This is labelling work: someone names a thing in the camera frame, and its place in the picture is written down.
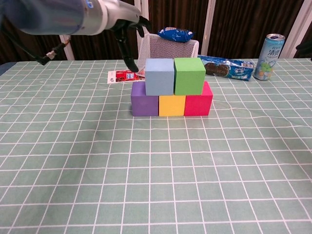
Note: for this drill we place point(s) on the yellow foam cube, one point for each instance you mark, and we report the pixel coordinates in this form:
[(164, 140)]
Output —
[(171, 106)]

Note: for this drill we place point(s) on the long blue cookie package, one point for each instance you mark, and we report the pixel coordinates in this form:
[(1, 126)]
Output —
[(219, 69)]

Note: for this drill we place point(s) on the light blue drink can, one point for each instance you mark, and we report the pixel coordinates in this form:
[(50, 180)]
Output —
[(267, 58)]

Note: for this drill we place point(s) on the white frame post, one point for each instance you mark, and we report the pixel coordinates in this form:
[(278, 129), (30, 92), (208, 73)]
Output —
[(145, 7), (68, 48), (299, 24), (208, 24)]

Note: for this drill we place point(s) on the green foam cube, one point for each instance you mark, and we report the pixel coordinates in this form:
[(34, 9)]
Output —
[(189, 78)]

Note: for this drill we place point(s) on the red and white card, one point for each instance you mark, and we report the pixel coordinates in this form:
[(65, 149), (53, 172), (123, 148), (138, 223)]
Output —
[(119, 76)]

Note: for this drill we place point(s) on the light blue foam cube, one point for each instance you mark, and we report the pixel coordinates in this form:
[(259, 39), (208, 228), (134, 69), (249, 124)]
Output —
[(159, 78)]

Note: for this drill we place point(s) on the green checked tablecloth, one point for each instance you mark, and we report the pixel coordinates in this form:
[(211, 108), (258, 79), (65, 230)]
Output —
[(156, 170)]

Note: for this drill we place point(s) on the blue table pad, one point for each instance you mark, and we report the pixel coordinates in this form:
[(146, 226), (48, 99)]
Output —
[(3, 68)]

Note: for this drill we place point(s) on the purple foam cube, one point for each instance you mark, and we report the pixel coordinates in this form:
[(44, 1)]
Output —
[(143, 104)]

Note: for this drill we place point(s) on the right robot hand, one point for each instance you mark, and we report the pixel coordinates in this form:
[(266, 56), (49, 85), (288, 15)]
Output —
[(306, 48)]

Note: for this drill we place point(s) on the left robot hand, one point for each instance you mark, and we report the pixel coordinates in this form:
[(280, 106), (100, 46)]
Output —
[(122, 12)]

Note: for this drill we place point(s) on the magenta foam cube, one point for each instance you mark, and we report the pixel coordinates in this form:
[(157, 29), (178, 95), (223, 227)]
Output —
[(197, 104)]

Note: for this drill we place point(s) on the small blue cookie packet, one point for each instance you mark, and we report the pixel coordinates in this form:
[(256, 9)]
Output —
[(175, 35)]

